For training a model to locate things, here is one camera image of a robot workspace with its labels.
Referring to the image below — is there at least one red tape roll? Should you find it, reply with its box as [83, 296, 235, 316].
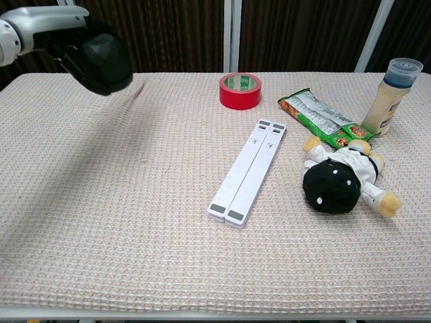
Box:
[219, 73, 263, 111]

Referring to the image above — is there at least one green snack packet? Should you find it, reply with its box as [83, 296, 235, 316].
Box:
[277, 87, 383, 151]

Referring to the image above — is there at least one black dice cup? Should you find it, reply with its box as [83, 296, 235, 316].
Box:
[79, 23, 134, 97]

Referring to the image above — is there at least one seasoning bottle with blue cap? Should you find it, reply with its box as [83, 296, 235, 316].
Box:
[360, 57, 424, 137]

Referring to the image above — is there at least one plush doll with black head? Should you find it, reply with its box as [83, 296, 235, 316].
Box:
[301, 135, 403, 219]

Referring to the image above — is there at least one white folding stand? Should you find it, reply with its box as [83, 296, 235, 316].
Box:
[207, 118, 289, 231]

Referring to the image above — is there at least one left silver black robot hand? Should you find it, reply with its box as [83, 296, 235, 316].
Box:
[0, 5, 102, 94]

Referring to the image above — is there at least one beige waffle tablecloth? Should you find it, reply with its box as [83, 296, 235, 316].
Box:
[0, 71, 431, 312]

